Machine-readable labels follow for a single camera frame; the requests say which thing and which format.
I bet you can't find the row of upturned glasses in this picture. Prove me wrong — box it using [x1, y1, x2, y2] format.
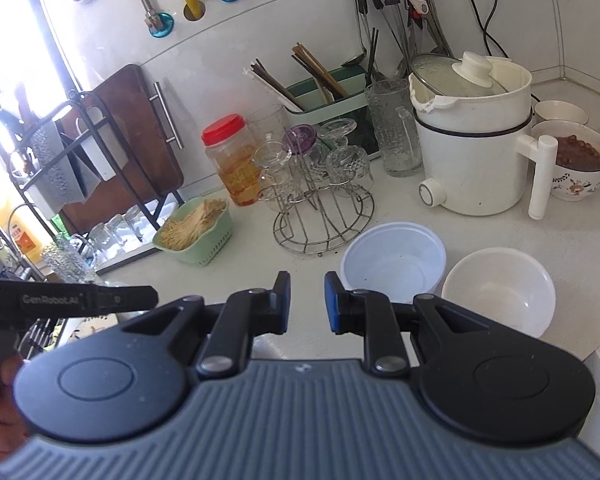
[91, 199, 182, 275]

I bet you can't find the window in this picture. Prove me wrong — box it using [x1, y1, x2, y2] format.
[0, 0, 81, 161]

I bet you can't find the white cutting board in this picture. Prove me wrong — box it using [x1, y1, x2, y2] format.
[74, 109, 131, 182]

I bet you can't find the purple tinted glass cup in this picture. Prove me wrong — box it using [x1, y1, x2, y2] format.
[282, 125, 322, 157]

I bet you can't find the yellow detergent bottle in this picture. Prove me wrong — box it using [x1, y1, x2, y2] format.
[0, 194, 47, 264]

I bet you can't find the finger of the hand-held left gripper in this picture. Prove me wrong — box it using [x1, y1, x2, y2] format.
[92, 284, 160, 316]

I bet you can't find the black dish rack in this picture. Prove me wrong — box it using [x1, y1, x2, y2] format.
[0, 87, 187, 242]

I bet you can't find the green basket of noodles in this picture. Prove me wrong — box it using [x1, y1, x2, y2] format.
[152, 196, 233, 267]

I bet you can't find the green chopstick holder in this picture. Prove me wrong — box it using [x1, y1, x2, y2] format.
[285, 67, 382, 157]

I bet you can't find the wire glass rack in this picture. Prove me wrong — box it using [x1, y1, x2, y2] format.
[272, 180, 376, 257]

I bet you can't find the cut glass cup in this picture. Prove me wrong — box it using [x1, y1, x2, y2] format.
[252, 140, 294, 202]
[320, 117, 359, 150]
[325, 144, 374, 194]

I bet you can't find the wooden cutting board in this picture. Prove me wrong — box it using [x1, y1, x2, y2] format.
[59, 63, 186, 235]

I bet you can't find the red lid plastic jar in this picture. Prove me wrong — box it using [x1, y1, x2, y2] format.
[202, 114, 262, 207]

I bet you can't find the black sink rack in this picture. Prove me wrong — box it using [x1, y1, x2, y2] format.
[17, 320, 62, 357]

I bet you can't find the white chopsticks bundle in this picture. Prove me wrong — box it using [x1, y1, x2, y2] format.
[244, 57, 307, 112]

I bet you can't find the black power cable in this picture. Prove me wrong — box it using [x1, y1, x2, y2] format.
[485, 0, 512, 59]
[461, 0, 491, 56]

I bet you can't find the white ceramic bowl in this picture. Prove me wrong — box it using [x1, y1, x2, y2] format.
[440, 248, 557, 339]

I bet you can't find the patterned bowl with brown food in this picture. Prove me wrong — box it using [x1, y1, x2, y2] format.
[532, 119, 600, 204]

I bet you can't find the black chopsticks pair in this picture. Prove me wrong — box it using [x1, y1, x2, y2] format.
[366, 27, 381, 82]

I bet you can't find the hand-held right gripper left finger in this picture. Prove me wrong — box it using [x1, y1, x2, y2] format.
[120, 270, 292, 382]

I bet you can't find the glass pot lid white knob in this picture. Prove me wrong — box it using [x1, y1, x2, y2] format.
[410, 51, 507, 99]

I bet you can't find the white electric cooking pot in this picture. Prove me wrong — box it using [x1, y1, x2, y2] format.
[408, 51, 559, 220]

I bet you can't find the textured glass pitcher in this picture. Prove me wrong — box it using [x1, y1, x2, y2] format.
[364, 78, 424, 177]

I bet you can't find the small clear glass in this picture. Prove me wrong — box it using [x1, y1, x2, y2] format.
[122, 205, 147, 247]
[105, 213, 129, 257]
[87, 222, 109, 262]

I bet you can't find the leaf patterned plate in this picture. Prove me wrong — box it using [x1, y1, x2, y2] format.
[69, 311, 149, 344]

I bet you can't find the brown chopsticks bundle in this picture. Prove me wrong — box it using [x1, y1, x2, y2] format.
[291, 42, 350, 102]

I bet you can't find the tall textured glass tumbler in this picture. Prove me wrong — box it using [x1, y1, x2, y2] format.
[42, 232, 99, 287]

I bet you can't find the metal grater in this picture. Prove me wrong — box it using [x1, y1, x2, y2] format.
[29, 119, 99, 214]

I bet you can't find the small white bowl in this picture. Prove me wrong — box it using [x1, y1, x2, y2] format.
[532, 99, 590, 127]

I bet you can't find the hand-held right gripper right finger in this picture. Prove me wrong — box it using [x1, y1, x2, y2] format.
[324, 270, 486, 378]

